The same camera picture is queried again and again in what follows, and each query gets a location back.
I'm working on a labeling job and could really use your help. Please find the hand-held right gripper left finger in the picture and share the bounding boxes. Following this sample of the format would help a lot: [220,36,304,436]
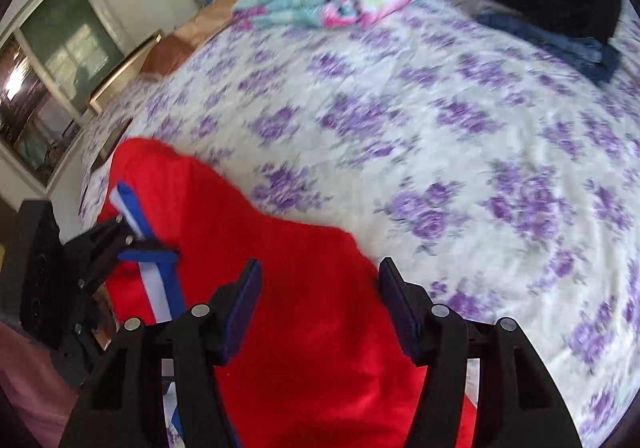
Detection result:
[60,258,264,448]

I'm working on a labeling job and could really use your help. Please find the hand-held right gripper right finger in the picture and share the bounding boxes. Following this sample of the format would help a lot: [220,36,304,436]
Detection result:
[377,257,583,448]

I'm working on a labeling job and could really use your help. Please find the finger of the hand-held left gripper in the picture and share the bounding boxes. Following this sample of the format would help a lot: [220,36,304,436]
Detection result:
[61,215,168,259]
[75,248,180,299]

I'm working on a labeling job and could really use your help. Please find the red pants with striped side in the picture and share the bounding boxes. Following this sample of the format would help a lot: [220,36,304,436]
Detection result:
[95,138,478,448]

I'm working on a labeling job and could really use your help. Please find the person's pink clothing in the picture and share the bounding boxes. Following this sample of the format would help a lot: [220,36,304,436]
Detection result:
[0,320,81,448]

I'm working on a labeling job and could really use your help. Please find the purple floral bedsheet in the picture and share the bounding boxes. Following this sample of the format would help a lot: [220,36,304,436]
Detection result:
[77,0,640,448]

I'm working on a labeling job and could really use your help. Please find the white-framed window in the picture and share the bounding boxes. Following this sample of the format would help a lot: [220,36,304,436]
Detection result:
[0,0,126,189]

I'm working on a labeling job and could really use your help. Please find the folded blue jeans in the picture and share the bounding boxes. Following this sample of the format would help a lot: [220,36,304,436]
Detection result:
[475,12,621,86]

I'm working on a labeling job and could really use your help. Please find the wooden bed frame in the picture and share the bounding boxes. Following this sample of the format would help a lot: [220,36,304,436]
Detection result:
[142,0,276,77]

